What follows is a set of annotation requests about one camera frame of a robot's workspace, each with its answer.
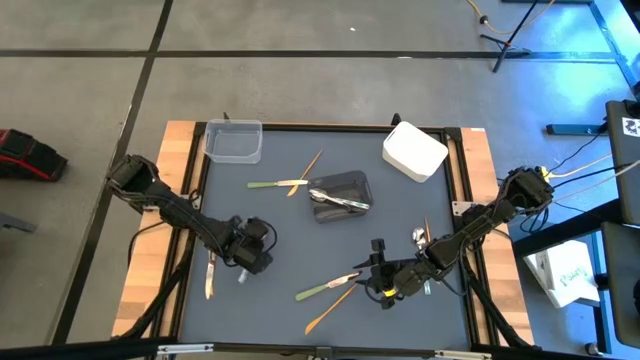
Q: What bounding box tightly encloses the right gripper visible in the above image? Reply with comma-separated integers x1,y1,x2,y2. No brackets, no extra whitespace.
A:
353,239,441,310

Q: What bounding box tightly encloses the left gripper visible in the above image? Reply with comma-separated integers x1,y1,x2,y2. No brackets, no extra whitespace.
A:
222,215,275,276

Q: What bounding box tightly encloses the grey table mat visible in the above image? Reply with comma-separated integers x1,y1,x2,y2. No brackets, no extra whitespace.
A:
178,128,471,351

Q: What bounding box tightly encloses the dark smoky plastic bin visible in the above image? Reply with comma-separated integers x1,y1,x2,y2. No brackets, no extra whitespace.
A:
307,170,375,224

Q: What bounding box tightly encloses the clear plastic bin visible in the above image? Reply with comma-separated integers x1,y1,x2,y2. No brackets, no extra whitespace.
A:
203,118,264,165

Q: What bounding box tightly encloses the white plastic bin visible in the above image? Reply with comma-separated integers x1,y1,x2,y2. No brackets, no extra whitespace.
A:
382,120,450,184

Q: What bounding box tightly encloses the grey flat floor object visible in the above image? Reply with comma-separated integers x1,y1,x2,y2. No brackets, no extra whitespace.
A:
0,213,37,234

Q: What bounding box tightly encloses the red black bag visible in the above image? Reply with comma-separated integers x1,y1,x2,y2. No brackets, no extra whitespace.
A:
0,128,69,182

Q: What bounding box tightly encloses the black panel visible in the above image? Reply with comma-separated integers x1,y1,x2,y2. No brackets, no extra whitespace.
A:
599,221,640,350

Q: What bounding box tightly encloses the black tripod stand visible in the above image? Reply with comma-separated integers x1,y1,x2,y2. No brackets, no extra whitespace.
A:
479,0,539,74

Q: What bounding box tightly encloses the black cabinet with marker tag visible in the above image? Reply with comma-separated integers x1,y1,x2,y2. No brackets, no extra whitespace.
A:
604,98,640,226

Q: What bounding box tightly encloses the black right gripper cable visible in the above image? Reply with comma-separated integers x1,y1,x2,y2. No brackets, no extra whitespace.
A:
363,277,382,304

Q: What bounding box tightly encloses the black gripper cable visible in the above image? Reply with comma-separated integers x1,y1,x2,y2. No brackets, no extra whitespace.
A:
259,218,279,254
363,277,382,304

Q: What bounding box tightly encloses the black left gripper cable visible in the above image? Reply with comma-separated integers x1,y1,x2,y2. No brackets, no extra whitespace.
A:
259,218,279,254

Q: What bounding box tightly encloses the black cable conduit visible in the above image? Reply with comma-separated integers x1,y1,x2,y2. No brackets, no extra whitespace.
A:
458,254,534,350
119,244,197,341

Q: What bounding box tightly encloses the silver frame bracket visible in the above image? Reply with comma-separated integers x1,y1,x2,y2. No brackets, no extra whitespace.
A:
157,343,215,357
433,349,494,360

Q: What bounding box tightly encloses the beige floor cable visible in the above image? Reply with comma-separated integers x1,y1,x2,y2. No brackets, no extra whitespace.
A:
548,153,615,179

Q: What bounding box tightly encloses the black floor cable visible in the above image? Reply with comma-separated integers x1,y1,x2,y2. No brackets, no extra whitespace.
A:
547,128,610,175

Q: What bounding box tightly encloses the yellow floor cable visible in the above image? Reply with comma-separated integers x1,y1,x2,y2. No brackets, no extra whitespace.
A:
467,0,556,36

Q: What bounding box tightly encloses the blue metal floor frame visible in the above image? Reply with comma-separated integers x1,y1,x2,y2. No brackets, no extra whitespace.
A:
502,0,640,136

